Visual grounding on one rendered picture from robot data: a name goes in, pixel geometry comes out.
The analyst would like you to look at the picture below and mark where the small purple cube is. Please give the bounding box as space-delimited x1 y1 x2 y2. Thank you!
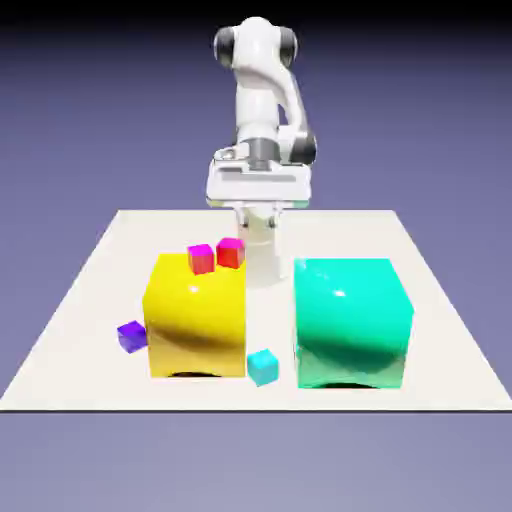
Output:
116 319 148 354

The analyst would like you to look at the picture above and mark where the small red cube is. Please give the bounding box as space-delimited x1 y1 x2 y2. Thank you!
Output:
187 243 216 276
215 237 246 270

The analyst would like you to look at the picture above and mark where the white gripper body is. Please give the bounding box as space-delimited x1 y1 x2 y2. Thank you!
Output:
205 158 313 210

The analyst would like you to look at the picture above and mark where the small cyan cube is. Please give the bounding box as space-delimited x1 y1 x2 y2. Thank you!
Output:
246 348 280 388

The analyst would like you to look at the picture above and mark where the large teal box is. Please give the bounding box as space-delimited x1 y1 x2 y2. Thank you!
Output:
293 257 415 390

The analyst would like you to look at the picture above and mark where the large yellow box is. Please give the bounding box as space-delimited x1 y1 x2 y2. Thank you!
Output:
142 252 247 379

